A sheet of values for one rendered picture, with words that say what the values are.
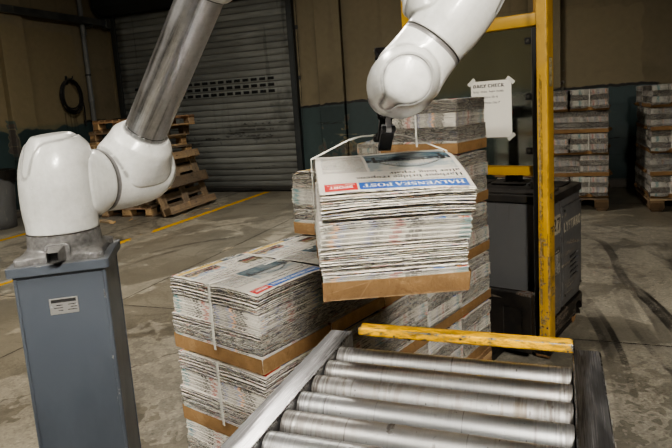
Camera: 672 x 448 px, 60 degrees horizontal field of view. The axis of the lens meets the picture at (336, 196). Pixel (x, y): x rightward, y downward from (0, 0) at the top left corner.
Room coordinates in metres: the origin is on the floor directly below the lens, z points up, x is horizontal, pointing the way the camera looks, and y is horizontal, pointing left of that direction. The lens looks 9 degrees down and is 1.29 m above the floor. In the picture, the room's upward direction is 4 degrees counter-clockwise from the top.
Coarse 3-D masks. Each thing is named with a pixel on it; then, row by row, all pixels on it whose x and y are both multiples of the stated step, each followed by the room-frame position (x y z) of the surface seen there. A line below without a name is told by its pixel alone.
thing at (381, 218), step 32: (352, 160) 1.18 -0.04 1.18; (384, 160) 1.17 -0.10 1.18; (416, 160) 1.16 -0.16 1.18; (448, 160) 1.15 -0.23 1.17; (320, 192) 1.02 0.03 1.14; (352, 192) 1.02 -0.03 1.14; (384, 192) 1.02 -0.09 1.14; (416, 192) 1.03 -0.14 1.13; (448, 192) 1.03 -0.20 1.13; (320, 224) 1.03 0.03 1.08; (352, 224) 1.04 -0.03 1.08; (384, 224) 1.04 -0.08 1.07; (416, 224) 1.05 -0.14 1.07; (448, 224) 1.06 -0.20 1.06; (320, 256) 1.05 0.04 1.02; (352, 256) 1.06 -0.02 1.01; (384, 256) 1.06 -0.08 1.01; (416, 256) 1.07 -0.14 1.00; (448, 256) 1.07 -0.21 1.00
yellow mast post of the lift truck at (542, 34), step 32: (544, 0) 2.66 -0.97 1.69; (544, 32) 2.66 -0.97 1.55; (544, 64) 2.66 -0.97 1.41; (544, 96) 2.66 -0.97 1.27; (544, 128) 2.66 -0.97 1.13; (544, 160) 2.66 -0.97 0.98; (544, 192) 2.67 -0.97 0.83; (544, 224) 2.67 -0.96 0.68; (544, 256) 2.67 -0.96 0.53; (544, 288) 2.67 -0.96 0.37; (544, 320) 2.67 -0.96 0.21
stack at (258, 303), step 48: (288, 240) 2.03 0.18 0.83; (192, 288) 1.61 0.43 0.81; (240, 288) 1.51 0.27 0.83; (288, 288) 1.54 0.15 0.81; (192, 336) 1.63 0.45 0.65; (240, 336) 1.49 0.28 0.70; (288, 336) 1.53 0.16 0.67; (192, 384) 1.65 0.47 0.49; (240, 384) 1.51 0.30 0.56; (192, 432) 1.67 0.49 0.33
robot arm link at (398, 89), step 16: (400, 32) 0.91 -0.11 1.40; (416, 32) 0.89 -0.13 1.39; (400, 48) 0.85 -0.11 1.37; (416, 48) 0.85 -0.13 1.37; (432, 48) 0.88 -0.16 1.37; (448, 48) 0.88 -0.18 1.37; (384, 64) 0.84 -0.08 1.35; (400, 64) 0.83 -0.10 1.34; (416, 64) 0.83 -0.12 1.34; (432, 64) 0.84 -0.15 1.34; (448, 64) 0.89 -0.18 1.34; (368, 80) 0.90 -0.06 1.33; (384, 80) 0.84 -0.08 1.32; (400, 80) 0.83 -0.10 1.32; (416, 80) 0.83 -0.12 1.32; (432, 80) 0.83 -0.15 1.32; (368, 96) 0.93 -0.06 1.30; (384, 96) 0.85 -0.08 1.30; (400, 96) 0.83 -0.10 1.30; (416, 96) 0.83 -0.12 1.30; (432, 96) 0.85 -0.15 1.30; (384, 112) 0.90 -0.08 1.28; (400, 112) 0.87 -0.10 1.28; (416, 112) 0.88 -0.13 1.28
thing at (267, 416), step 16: (336, 336) 1.20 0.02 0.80; (352, 336) 1.23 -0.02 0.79; (320, 352) 1.12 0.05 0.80; (336, 352) 1.13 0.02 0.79; (304, 368) 1.06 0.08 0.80; (320, 368) 1.05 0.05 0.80; (288, 384) 0.99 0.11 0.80; (304, 384) 0.99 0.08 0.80; (272, 400) 0.94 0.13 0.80; (288, 400) 0.94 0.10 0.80; (256, 416) 0.89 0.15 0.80; (272, 416) 0.89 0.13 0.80; (240, 432) 0.84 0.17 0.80; (256, 432) 0.84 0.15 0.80
